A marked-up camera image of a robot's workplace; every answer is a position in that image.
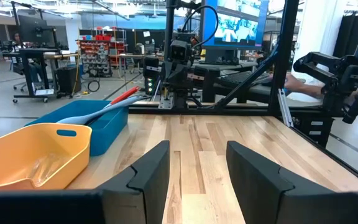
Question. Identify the orange plastic bin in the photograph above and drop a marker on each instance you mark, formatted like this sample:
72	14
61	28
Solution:
26	149

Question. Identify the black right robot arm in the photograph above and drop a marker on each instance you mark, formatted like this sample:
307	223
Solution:
151	71

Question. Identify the black desk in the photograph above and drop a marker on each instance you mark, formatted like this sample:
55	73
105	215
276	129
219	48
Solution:
210	81

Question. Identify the black drawer unit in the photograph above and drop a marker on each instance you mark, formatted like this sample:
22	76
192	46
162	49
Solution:
322	137

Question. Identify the person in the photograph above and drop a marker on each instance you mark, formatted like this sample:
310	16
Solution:
16	39

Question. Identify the black partition panel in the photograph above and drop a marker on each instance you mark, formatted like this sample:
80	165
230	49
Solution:
346	31

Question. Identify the black keyboard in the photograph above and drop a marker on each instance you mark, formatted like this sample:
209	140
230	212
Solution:
244	79

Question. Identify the black waste bin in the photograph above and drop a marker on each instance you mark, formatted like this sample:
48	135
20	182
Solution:
67	79

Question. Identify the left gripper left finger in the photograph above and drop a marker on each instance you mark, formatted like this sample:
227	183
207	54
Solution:
148	186

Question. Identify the shelf with red bins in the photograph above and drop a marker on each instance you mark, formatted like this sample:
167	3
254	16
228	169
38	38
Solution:
98	53

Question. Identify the large desk monitor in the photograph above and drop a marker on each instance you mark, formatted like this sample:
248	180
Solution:
235	25

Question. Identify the red spoon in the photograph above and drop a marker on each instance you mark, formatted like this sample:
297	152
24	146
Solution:
124	95

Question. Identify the black monitor on cart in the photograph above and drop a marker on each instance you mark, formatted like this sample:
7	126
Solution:
33	29

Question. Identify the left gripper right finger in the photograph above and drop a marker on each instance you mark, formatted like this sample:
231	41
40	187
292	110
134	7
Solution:
259	193

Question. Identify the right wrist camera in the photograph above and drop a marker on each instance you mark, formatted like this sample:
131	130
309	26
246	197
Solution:
180	50

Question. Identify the black cart table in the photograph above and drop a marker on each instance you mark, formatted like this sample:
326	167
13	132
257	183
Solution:
26	54

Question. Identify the black aluminium table frame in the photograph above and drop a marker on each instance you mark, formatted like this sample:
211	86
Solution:
283	46

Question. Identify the person's hand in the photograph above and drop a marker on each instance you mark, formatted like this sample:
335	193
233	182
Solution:
300	87

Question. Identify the grey-blue silicone spoon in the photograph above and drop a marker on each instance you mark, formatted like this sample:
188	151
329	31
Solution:
82	118

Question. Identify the blue plastic bin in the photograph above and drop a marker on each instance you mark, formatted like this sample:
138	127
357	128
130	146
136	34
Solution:
110	127

